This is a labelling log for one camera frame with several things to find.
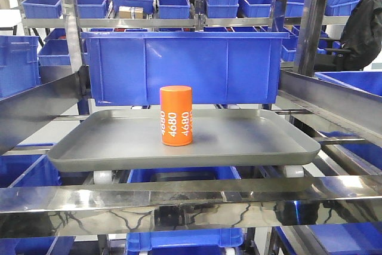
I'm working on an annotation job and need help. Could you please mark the orange cylindrical capacitor 4680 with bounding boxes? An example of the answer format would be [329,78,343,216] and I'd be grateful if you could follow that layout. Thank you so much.
[160,85,193,146]

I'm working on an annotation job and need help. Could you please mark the cardboard box on shelf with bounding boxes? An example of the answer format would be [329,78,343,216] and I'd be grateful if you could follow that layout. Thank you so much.
[119,6,144,19]

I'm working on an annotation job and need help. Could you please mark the stainless steel shelf rack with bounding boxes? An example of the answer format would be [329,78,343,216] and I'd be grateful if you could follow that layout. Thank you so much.
[1,0,381,239]

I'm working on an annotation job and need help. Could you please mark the blue bin right shelf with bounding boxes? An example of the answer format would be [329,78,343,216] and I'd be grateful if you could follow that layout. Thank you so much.
[315,71,381,96]

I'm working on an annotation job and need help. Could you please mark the blue bin below tray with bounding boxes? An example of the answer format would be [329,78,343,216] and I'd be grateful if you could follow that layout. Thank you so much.
[127,166,241,183]

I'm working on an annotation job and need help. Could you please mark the large blue plastic bin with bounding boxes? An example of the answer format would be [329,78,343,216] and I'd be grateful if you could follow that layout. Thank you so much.
[82,32,289,106]

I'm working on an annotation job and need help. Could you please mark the grey metal tray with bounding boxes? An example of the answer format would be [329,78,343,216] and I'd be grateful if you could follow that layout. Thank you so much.
[47,108,322,173]

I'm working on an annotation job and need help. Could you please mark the blue bin upper centre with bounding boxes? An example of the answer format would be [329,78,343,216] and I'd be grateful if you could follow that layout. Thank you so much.
[158,0,190,19]

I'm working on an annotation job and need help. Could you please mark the blue crate far left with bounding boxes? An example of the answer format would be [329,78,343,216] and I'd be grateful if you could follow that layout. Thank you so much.
[1,36,41,98]

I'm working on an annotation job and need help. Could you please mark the blue bin upper left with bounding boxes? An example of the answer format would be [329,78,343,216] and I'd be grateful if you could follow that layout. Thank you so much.
[21,0,62,19]

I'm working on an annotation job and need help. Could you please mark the person in dark jacket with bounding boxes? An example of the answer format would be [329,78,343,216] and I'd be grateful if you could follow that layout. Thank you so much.
[336,0,381,71]

